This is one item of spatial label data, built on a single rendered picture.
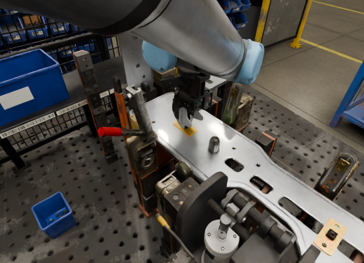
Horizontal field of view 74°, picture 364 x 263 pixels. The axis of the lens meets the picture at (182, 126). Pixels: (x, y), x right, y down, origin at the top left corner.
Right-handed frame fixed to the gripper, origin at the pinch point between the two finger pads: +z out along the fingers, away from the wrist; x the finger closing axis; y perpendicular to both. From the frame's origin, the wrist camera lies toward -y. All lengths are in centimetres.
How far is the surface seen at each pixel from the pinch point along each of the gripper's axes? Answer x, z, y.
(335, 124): 180, 98, 10
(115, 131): -23.2, -10.8, 0.8
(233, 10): 194, 33, -135
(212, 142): -1.3, -1.6, 12.8
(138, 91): -15.8, -19.2, 1.6
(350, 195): 45, 32, 47
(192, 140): -2.2, 2.2, 5.9
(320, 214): 3.3, 1.8, 42.9
